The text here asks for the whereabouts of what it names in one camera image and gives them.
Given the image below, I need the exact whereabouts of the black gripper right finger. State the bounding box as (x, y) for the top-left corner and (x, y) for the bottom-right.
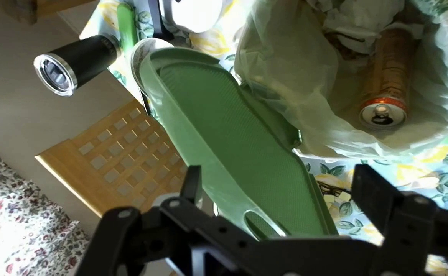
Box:
(350, 163), (448, 276)

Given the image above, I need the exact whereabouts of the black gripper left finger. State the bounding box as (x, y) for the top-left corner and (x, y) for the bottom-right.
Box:
(75, 164), (267, 276)

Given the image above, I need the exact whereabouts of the orange drink can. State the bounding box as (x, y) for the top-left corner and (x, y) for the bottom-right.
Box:
(358, 26), (416, 129)

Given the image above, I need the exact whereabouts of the white plastic bin liner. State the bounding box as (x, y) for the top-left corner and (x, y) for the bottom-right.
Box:
(233, 0), (448, 161)

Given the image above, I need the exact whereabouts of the wooden lattice chair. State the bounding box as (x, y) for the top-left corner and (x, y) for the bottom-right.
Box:
(34, 98), (190, 219)

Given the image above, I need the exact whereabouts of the floral cafe curtain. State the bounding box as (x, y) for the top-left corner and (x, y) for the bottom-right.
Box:
(0, 141), (94, 276)

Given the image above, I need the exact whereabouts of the black cylinder with silver end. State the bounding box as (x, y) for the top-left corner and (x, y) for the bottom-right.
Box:
(32, 34), (121, 100)

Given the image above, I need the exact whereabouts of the crumpled white paper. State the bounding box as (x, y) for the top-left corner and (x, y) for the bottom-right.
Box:
(304, 0), (408, 49)

